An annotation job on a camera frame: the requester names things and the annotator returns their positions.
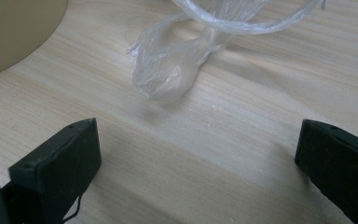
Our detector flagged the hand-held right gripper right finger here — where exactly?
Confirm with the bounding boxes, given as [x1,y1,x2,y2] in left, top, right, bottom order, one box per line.
[294,119,358,224]

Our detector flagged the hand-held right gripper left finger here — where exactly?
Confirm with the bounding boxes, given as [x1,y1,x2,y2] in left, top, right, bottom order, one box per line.
[0,117,103,224]

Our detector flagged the clear plastic bag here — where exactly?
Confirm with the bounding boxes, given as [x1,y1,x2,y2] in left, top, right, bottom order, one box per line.
[126,0,328,105]

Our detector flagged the beige round container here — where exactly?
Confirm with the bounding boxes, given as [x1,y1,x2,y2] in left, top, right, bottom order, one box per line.
[0,0,69,81]

